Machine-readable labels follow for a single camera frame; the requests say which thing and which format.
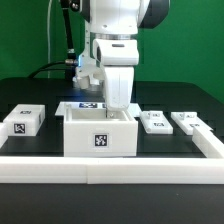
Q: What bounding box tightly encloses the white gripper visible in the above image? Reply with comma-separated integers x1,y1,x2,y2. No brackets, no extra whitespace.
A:
92,39,139,118

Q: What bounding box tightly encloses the white cabinet body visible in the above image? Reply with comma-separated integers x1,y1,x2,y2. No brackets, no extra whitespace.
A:
63,106,138,157

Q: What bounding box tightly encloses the white cabinet door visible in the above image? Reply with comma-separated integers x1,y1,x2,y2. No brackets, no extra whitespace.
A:
140,110,173,134
171,112,212,135

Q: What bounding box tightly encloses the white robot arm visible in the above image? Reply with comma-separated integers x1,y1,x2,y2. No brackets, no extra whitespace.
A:
60,0,170,112

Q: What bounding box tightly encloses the white cabinet top block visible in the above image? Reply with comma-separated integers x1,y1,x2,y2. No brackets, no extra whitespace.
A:
3,104,45,136

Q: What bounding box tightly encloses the white marker base sheet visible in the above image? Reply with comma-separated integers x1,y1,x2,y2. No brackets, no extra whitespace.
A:
55,101,141,117

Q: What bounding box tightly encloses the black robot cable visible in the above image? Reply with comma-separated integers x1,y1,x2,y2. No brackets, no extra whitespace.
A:
27,0,81,81

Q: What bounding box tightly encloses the white U-shaped fence frame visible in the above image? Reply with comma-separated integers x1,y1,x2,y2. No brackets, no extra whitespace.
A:
0,127,224,184

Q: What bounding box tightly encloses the white thin cable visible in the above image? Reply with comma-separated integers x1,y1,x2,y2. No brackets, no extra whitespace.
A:
46,0,54,79

